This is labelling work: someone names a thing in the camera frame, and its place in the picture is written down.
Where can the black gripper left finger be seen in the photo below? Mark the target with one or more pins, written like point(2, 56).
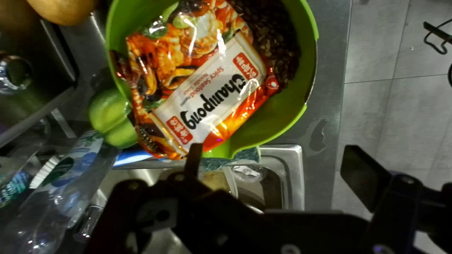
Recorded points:
point(194, 163)

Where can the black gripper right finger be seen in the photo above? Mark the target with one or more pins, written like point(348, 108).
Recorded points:
point(365, 179)

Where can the orange instant noodle packet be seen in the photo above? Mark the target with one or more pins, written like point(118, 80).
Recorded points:
point(202, 90)

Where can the green plastic bowl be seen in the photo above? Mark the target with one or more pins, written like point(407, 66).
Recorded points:
point(287, 114)

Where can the green yellow sponge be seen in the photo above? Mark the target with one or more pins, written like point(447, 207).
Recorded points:
point(245, 153)

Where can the dirty clear food container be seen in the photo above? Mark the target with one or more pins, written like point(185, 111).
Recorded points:
point(245, 173)

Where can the blue white dish brush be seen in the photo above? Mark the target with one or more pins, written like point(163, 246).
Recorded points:
point(142, 157)

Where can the stainless steel sink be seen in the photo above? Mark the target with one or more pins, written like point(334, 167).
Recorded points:
point(283, 174)

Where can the clear plastic water bottle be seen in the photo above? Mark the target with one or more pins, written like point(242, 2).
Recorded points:
point(61, 198)

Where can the coffee beans pile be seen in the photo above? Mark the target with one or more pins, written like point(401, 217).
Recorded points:
point(277, 43)

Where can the stainless steel toaster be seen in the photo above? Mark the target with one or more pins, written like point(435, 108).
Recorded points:
point(29, 71)

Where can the brown potato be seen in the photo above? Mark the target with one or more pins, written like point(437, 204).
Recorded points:
point(61, 11)

